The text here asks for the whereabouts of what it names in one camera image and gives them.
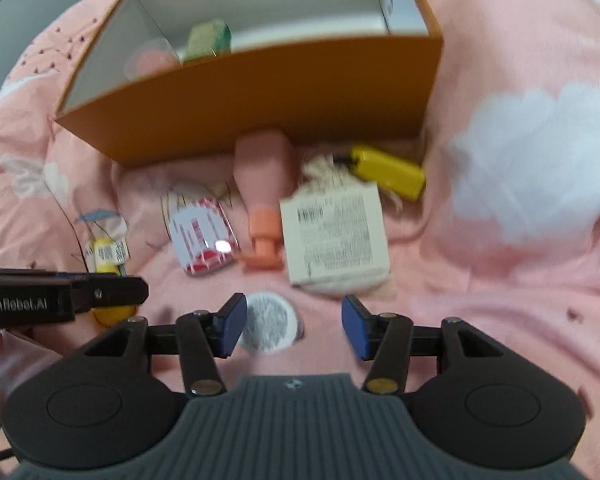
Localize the small gold box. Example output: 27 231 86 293
184 19 226 64

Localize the pink printed blanket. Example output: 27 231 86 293
0 0 600 480

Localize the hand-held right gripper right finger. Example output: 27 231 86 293
341 294 511 395

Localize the yellow stapler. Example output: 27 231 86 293
347 145 427 202

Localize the clear dome case pink sponge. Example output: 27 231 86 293
124 37 181 81

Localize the pink bottle orange cap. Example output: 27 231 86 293
232 129 298 273

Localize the white labelled flat box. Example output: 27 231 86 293
279 182 392 286

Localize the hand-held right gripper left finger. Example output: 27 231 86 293
80 292 248 397

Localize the red white packet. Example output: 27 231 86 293
167 197 239 277

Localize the orange cardboard box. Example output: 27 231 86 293
54 0 445 170

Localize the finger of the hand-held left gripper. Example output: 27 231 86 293
70 275 150 313

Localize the small yellow bottle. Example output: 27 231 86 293
87 237 131 328

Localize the white round jar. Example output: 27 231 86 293
237 292 305 353

